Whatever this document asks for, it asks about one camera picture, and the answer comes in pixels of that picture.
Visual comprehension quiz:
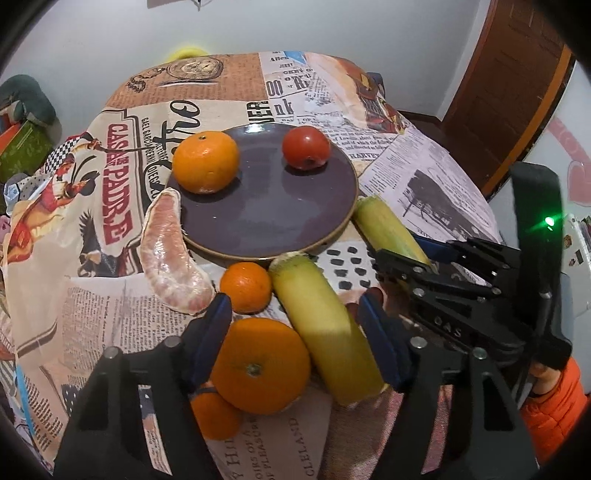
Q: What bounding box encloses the grey-blue chair back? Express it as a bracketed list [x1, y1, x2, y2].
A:
[367, 71, 389, 100]

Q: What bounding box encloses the large corn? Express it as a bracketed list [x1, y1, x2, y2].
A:
[269, 252, 389, 407]

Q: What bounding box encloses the small corn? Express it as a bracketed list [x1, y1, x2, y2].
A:
[353, 195, 432, 273]

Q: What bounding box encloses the purple plate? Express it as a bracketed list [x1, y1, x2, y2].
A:
[165, 123, 360, 260]

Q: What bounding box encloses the printed newspaper tablecloth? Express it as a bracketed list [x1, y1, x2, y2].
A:
[0, 48, 506, 480]

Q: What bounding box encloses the green patterned box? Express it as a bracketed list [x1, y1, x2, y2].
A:
[0, 121, 56, 183]

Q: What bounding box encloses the silver dotted bag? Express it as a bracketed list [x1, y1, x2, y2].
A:
[2, 173, 31, 204]

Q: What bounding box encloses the red tomato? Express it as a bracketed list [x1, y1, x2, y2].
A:
[281, 126, 331, 171]

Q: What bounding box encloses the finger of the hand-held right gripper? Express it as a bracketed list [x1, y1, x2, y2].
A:
[411, 232, 523, 288]
[373, 248, 502, 302]

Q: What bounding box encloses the small tangerine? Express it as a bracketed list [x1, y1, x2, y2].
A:
[190, 381, 243, 440]
[219, 261, 273, 315]

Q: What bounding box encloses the large orange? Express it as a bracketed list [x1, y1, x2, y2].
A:
[210, 318, 311, 415]
[172, 131, 240, 195]

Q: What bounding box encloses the grey neck pillow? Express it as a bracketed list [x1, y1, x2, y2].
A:
[0, 75, 58, 125]

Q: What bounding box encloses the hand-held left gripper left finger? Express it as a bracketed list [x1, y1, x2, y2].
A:
[53, 292, 234, 480]

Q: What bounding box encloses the person's right forearm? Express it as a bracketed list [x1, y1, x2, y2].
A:
[519, 357, 588, 464]

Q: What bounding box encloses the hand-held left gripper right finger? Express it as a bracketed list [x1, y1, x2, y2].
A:
[355, 288, 541, 480]

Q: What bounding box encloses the yellow chair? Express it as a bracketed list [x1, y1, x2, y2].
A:
[168, 44, 211, 61]

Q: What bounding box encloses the brown wooden door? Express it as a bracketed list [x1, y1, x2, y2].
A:
[436, 0, 575, 195]

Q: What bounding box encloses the peeled pomelo segment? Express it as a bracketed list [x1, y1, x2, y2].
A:
[140, 187, 217, 317]

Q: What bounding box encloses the person's right hand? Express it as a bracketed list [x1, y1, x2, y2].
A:
[529, 362, 561, 398]

